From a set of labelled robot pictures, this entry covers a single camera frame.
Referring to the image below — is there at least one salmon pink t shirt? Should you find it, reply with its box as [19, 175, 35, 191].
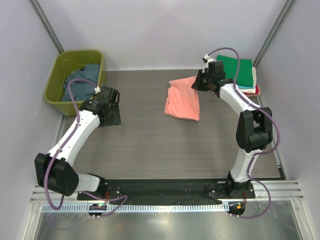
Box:
[164, 76, 200, 121]

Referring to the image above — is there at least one olive green plastic bin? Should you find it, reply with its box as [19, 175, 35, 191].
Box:
[44, 50, 106, 117]

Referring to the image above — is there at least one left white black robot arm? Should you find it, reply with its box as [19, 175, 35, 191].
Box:
[34, 99, 121, 200]

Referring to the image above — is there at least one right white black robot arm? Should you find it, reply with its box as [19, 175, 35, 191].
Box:
[191, 69, 273, 198]

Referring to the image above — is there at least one green folded t shirt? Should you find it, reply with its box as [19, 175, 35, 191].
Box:
[216, 54, 253, 87]

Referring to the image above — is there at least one light blue folded t shirt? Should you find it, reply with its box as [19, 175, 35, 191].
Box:
[237, 85, 256, 90]

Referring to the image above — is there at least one red folded t shirt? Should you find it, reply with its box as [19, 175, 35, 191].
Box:
[244, 92, 255, 96]

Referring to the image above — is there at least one blue grey t shirt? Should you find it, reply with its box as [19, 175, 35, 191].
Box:
[61, 64, 100, 102]

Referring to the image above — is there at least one white folded t shirt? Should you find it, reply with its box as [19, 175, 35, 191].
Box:
[240, 89, 255, 93]

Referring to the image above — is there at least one tan folded t shirt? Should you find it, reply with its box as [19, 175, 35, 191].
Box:
[249, 84, 261, 97]

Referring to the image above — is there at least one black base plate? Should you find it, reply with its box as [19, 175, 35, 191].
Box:
[93, 178, 256, 206]

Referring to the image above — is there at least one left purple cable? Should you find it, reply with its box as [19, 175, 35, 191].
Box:
[43, 78, 129, 230]

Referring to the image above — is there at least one white slotted cable duct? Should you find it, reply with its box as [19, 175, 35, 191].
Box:
[41, 202, 229, 213]

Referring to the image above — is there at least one left aluminium frame post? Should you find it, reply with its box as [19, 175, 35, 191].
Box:
[29, 0, 65, 54]

